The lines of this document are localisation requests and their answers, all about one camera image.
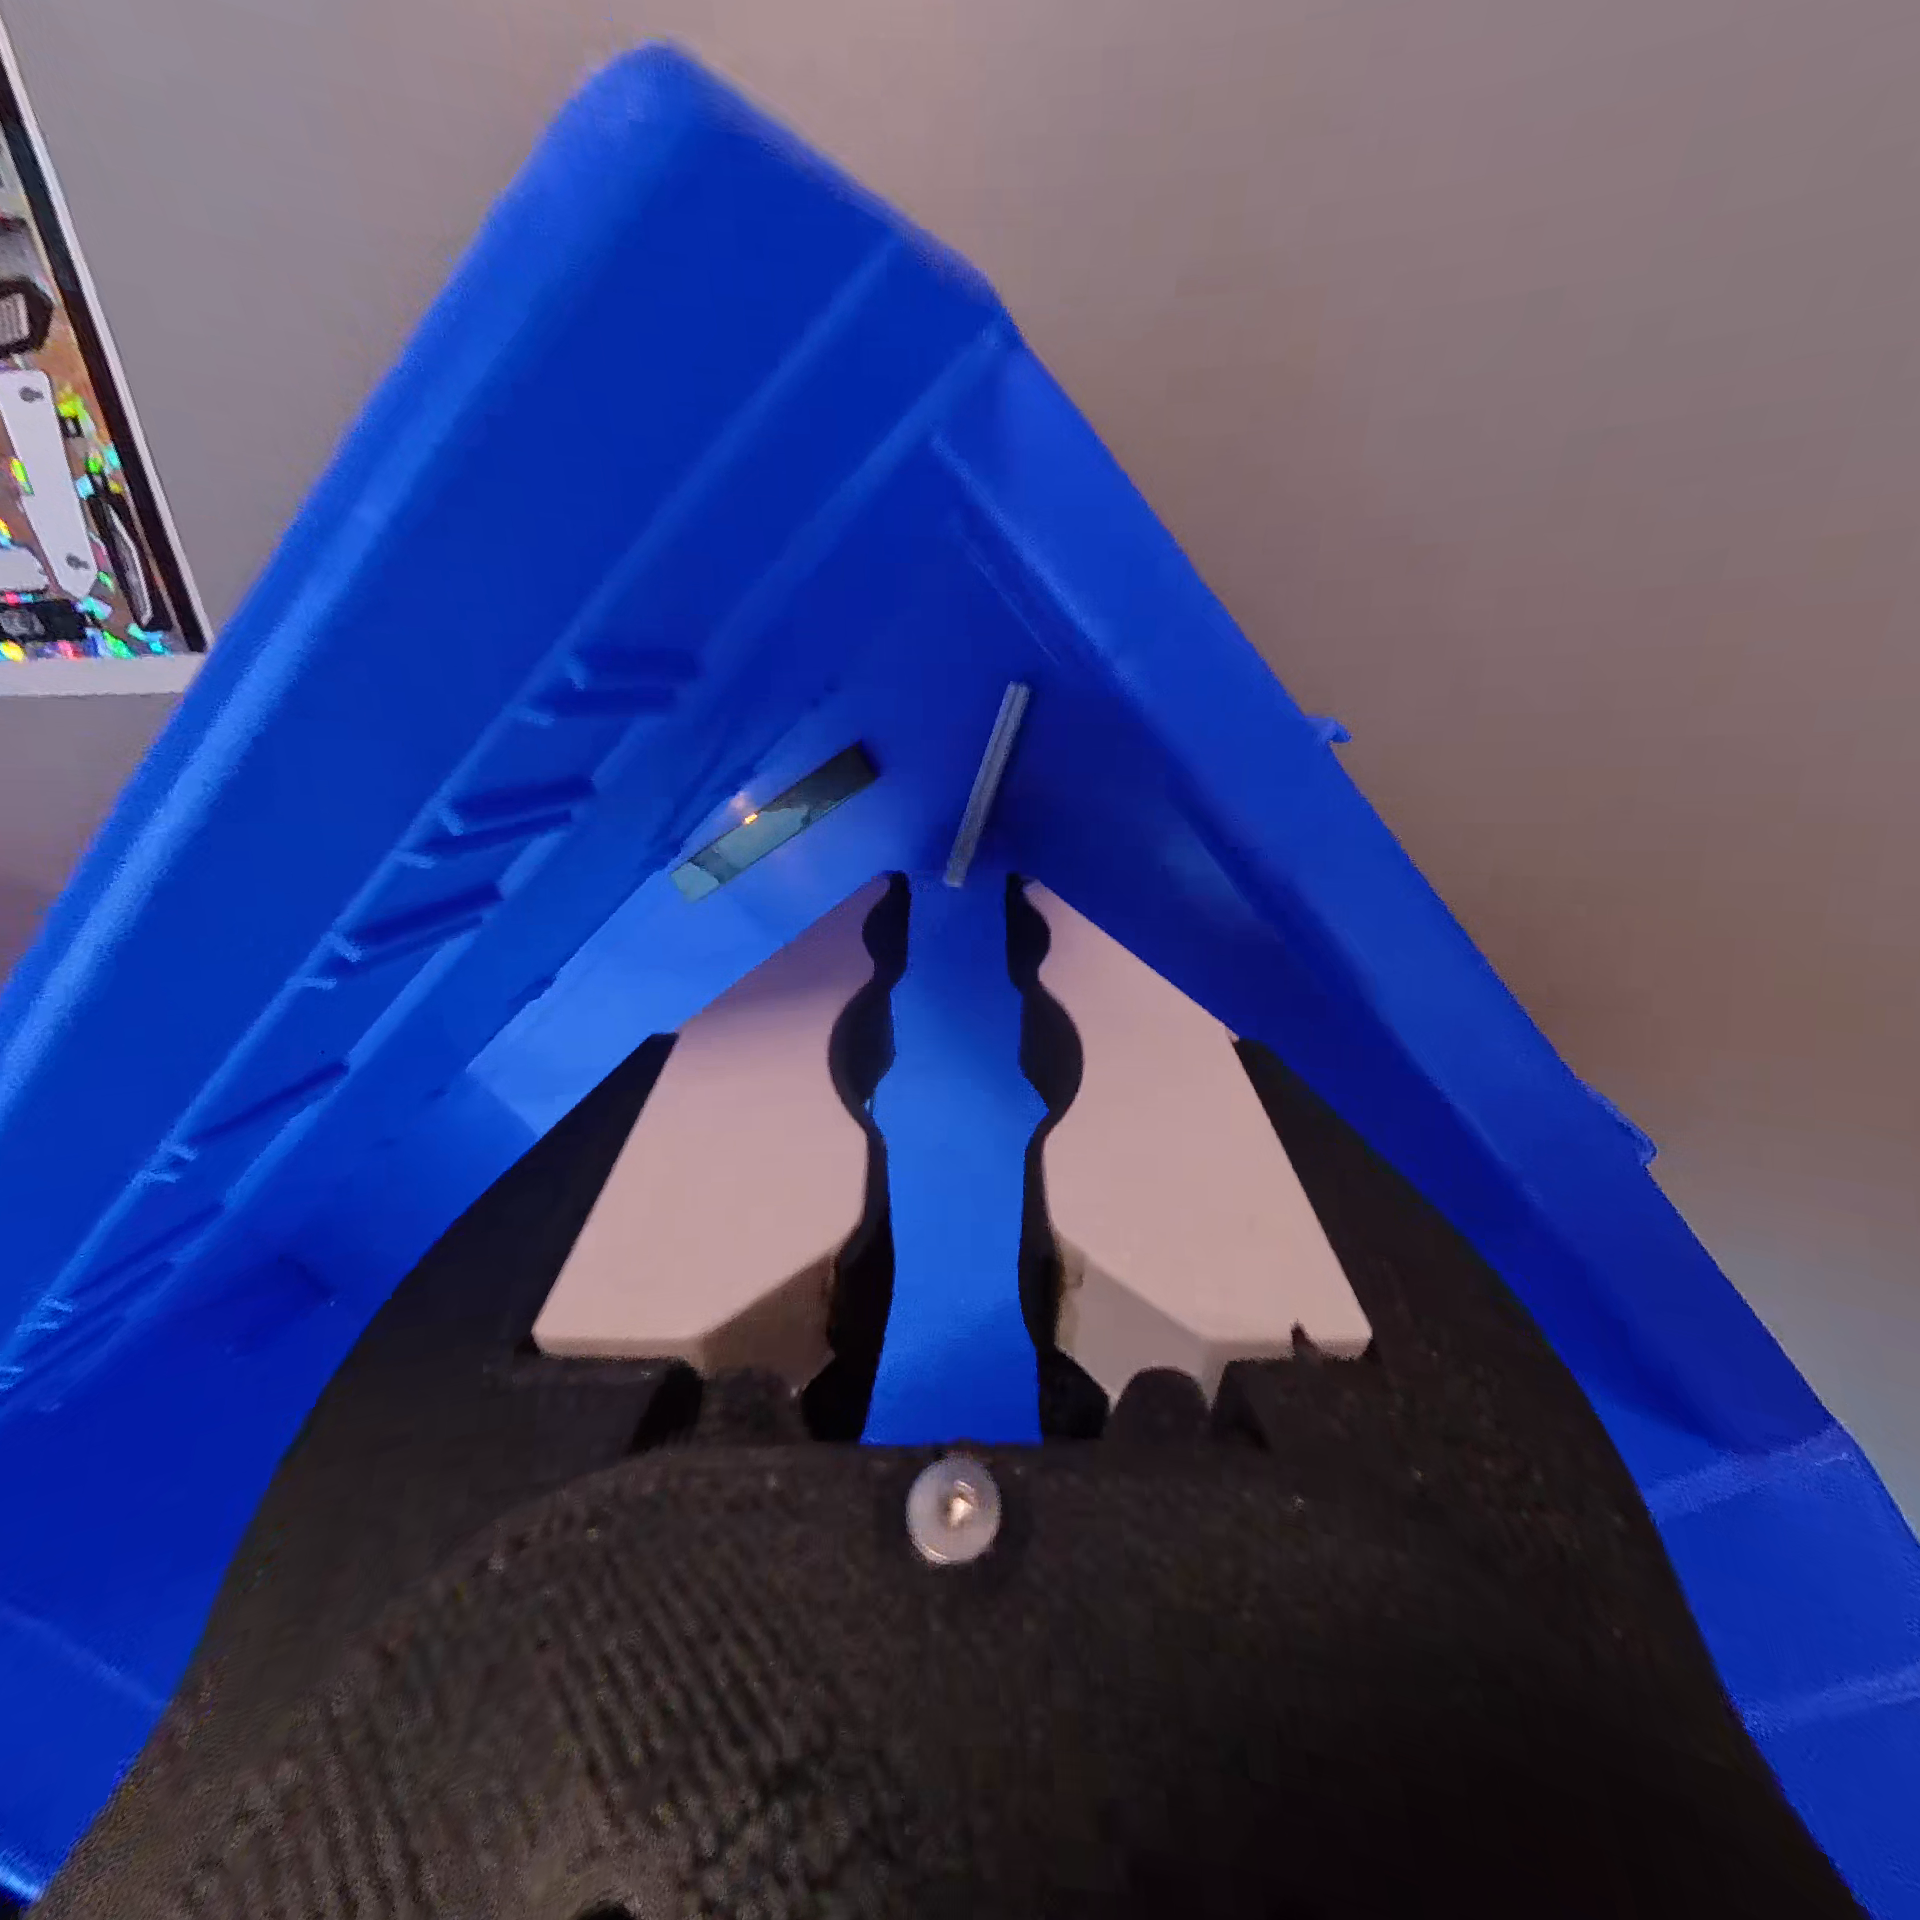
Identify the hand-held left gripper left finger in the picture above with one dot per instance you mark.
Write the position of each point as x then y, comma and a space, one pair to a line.
704, 1201

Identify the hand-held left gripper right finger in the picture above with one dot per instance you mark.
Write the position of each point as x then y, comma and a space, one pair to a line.
1201, 1201

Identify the grey lego axle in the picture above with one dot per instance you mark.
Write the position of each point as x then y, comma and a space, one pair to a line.
987, 780

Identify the labelled blue plastic bin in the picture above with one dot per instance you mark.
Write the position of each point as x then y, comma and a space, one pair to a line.
674, 450

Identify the holographic sticker sheet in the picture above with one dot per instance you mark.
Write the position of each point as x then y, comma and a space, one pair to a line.
76, 524

